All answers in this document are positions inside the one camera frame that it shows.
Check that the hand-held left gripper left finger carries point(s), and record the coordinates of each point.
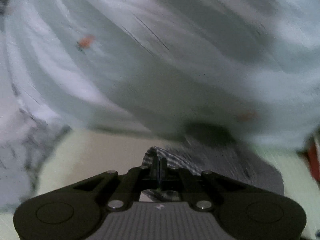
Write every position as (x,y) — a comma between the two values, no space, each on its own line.
(155,170)

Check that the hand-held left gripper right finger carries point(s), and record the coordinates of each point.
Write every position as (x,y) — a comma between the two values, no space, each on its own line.
(162,170)

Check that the blue checked shirt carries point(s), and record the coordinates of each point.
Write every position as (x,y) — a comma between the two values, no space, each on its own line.
(175,157)

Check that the green grid bed sheet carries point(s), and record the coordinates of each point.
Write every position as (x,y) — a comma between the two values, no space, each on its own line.
(100,150)

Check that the carrot print quilt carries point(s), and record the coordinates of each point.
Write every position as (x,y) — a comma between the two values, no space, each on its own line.
(150,67)

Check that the red textured garment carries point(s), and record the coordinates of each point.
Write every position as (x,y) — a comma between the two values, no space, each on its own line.
(314,157)

